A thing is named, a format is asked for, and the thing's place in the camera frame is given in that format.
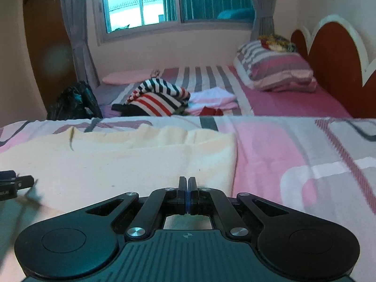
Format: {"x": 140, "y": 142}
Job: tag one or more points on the black cloth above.
{"x": 130, "y": 111}

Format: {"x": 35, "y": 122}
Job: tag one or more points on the flat pink pillow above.
{"x": 126, "y": 77}

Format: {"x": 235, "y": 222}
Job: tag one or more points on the white folded clothes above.
{"x": 211, "y": 97}

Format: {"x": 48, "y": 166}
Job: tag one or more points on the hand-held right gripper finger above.
{"x": 190, "y": 196}
{"x": 184, "y": 196}

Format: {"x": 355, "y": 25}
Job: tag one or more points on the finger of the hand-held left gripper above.
{"x": 20, "y": 181}

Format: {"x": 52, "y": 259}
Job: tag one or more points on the red cloth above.
{"x": 210, "y": 112}

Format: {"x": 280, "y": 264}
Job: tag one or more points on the pink grey patterned blanket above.
{"x": 293, "y": 158}

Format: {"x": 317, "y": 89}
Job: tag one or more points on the brown wooden door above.
{"x": 44, "y": 35}

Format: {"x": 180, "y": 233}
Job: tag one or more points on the striped pink grey pillow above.
{"x": 273, "y": 67}

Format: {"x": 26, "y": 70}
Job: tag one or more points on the colourful printed cloth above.
{"x": 276, "y": 42}

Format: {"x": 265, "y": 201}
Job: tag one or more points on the red white scalloped headboard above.
{"x": 332, "y": 61}

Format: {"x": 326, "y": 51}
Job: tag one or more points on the grey curtain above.
{"x": 77, "y": 35}
{"x": 263, "y": 8}

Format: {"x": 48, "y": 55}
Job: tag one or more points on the black bag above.
{"x": 73, "y": 102}

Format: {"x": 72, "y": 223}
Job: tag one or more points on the bed with striped sheet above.
{"x": 264, "y": 102}

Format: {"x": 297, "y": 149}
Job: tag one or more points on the cream small garment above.
{"x": 117, "y": 164}

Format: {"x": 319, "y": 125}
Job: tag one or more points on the window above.
{"x": 126, "y": 6}

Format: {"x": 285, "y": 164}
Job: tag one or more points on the black white red striped garment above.
{"x": 158, "y": 100}

